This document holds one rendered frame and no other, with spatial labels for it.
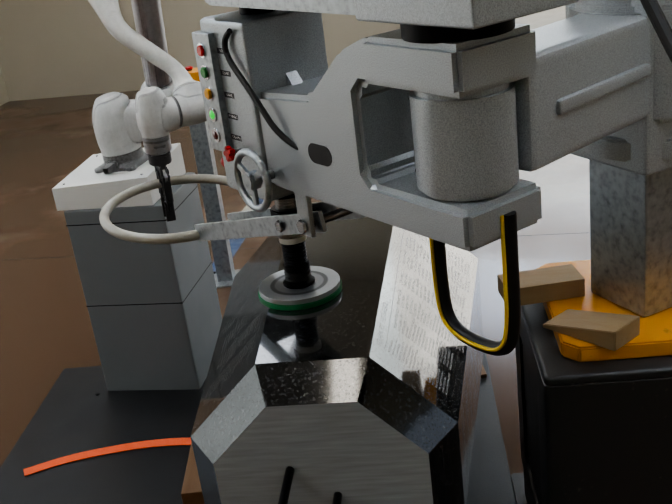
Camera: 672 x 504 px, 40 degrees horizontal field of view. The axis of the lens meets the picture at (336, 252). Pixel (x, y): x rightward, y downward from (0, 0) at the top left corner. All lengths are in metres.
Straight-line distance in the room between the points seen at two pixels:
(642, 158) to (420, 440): 0.78
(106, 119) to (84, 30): 6.60
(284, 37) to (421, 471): 1.02
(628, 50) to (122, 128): 2.10
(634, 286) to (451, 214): 0.76
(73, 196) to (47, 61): 6.86
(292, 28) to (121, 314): 1.84
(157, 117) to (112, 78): 7.12
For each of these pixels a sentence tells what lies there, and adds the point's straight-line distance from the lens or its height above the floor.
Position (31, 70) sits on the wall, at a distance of 10.47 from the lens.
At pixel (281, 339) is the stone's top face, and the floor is 0.85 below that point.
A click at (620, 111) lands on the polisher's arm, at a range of 1.97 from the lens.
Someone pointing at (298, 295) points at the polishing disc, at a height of 0.88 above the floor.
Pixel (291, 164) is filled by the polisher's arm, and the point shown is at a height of 1.26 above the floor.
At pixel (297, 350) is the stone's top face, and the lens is 2.10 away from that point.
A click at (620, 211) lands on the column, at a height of 1.03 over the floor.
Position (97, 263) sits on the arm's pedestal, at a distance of 3.62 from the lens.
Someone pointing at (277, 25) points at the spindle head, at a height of 1.55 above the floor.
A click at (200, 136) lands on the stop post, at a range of 4.44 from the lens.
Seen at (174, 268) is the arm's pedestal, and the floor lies 0.54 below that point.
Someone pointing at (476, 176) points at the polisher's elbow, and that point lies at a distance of 1.64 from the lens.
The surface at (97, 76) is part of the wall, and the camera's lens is 10.16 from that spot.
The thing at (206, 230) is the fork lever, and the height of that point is 0.96.
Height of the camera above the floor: 1.84
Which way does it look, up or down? 22 degrees down
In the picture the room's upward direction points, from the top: 7 degrees counter-clockwise
